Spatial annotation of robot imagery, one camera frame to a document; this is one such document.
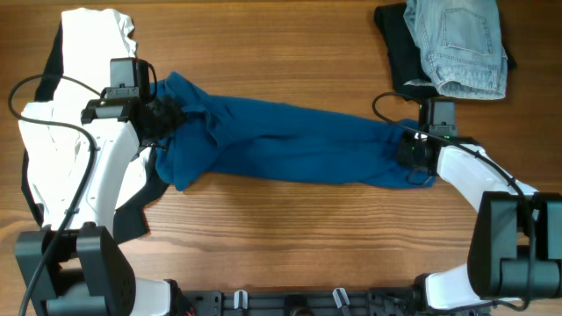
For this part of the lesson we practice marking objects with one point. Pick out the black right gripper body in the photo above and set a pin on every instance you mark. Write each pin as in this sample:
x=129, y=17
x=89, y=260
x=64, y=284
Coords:
x=407, y=148

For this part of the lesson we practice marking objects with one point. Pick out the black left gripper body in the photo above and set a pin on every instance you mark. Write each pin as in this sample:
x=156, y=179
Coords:
x=167, y=119

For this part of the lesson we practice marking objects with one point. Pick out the blue t-shirt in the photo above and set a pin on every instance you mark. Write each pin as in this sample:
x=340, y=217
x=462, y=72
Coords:
x=249, y=137

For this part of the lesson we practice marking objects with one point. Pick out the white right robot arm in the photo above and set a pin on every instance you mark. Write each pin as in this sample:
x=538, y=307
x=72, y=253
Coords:
x=515, y=252

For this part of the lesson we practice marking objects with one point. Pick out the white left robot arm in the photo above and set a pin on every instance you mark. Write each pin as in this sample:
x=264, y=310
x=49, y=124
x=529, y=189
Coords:
x=73, y=265

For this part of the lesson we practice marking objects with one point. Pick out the folded black garment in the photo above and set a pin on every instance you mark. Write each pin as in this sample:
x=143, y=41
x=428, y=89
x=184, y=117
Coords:
x=404, y=56

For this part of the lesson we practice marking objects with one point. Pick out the black garment under white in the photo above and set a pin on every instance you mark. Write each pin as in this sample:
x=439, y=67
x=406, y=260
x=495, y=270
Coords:
x=129, y=219

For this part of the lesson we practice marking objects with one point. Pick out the light blue denim jeans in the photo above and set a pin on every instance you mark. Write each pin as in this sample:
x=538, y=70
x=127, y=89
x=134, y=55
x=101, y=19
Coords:
x=460, y=44

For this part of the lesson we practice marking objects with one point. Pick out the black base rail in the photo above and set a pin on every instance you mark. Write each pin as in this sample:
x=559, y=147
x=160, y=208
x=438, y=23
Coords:
x=338, y=302

